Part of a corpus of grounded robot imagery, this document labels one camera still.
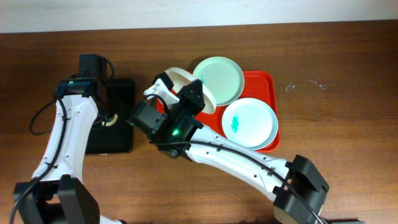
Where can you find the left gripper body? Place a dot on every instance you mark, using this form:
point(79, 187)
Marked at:
point(106, 113)

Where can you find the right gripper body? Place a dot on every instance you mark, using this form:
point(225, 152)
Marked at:
point(191, 104)

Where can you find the cream white plate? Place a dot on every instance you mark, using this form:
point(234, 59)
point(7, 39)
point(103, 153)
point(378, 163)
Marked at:
point(181, 78)

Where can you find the green yellow sponge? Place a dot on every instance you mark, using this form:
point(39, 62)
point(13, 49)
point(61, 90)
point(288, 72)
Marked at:
point(109, 121)

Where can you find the mint green plate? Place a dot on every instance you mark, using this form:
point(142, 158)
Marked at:
point(223, 77)

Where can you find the light blue plate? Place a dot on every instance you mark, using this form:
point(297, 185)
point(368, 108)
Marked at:
point(250, 122)

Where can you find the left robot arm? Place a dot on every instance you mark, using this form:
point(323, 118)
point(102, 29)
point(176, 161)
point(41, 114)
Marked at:
point(56, 193)

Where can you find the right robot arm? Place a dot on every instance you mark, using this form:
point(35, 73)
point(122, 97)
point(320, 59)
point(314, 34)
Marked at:
point(297, 189)

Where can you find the black plastic tray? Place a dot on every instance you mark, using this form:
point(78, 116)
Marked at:
point(117, 138)

